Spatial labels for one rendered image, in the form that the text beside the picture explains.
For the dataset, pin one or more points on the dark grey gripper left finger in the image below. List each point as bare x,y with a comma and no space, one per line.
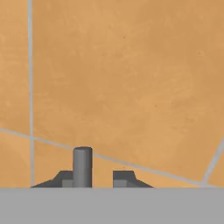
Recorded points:
64,178

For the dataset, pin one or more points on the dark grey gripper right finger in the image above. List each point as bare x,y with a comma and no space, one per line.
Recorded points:
124,178

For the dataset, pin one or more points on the grey cylinder post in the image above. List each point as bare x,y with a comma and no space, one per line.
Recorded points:
82,167

